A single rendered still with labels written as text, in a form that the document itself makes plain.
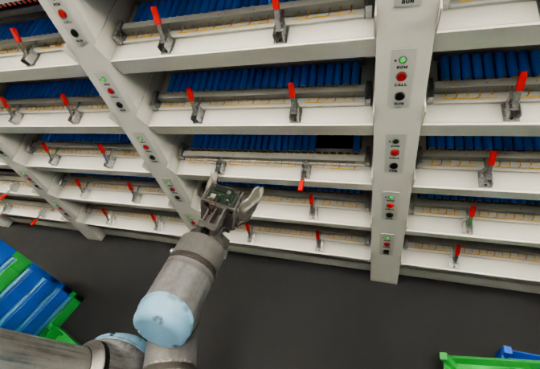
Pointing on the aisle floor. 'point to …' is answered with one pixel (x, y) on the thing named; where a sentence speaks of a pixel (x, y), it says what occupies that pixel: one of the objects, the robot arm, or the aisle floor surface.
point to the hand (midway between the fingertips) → (238, 183)
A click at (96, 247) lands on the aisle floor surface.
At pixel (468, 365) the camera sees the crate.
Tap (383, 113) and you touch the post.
